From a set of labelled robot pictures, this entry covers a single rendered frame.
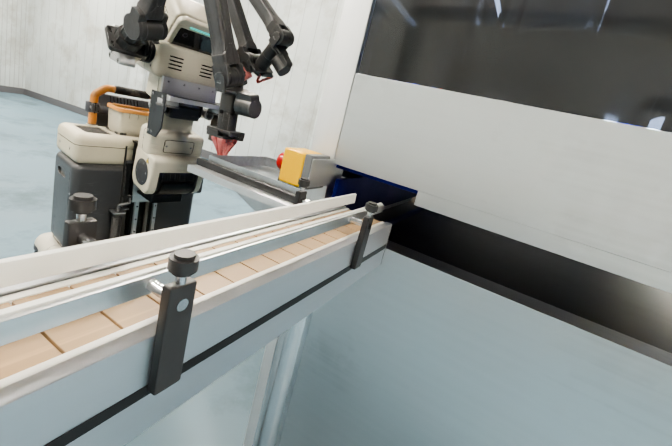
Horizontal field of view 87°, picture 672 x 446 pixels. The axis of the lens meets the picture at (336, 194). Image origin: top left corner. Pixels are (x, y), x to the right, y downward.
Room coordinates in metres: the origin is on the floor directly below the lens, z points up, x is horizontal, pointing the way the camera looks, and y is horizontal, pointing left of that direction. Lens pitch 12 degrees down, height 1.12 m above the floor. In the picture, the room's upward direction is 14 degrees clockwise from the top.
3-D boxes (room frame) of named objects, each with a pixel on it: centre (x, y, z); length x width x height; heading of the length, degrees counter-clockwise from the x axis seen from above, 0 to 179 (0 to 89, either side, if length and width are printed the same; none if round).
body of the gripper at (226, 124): (1.09, 0.37, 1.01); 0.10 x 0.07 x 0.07; 64
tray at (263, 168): (1.07, 0.18, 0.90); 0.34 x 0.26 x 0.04; 64
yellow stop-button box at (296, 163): (0.74, 0.08, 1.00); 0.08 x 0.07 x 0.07; 64
